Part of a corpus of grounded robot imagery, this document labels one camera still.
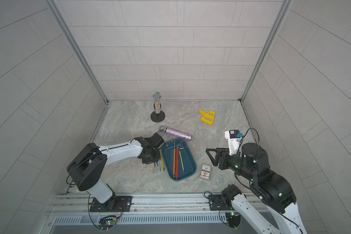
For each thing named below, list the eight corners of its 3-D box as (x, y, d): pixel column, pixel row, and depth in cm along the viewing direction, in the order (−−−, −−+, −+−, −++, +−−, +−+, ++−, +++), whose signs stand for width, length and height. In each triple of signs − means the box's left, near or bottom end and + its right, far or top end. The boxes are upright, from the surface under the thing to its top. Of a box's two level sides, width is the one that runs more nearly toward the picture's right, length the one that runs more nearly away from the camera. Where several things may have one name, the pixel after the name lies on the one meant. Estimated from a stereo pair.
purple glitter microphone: (159, 132, 100) (158, 129, 96) (161, 128, 102) (160, 125, 99) (191, 141, 96) (191, 138, 92) (192, 137, 98) (192, 133, 94)
